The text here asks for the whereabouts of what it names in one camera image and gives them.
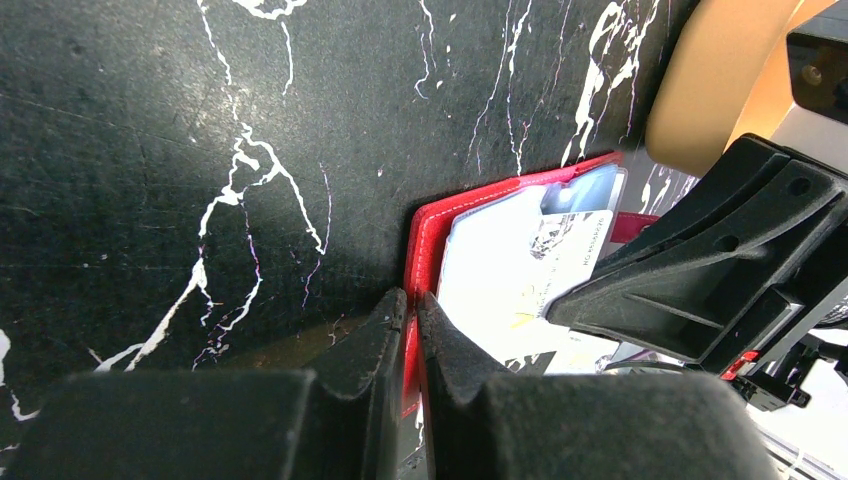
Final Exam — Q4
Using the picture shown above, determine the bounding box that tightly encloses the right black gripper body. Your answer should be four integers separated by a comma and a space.
786, 0, 847, 124

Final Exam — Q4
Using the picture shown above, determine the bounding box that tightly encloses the white VIP credit card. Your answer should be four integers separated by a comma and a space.
437, 180, 619, 374

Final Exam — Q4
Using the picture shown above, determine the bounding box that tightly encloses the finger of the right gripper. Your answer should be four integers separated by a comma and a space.
546, 134, 847, 374

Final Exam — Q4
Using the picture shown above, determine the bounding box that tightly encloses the red leather card holder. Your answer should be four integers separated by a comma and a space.
400, 150, 664, 480

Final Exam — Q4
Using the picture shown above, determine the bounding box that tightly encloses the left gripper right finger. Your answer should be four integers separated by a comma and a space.
417, 294, 778, 479

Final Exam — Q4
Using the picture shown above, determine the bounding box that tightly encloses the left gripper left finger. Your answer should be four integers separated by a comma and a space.
5, 288, 407, 479

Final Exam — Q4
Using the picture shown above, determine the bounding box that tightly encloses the tan oval card tray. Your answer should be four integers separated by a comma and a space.
645, 1, 832, 177

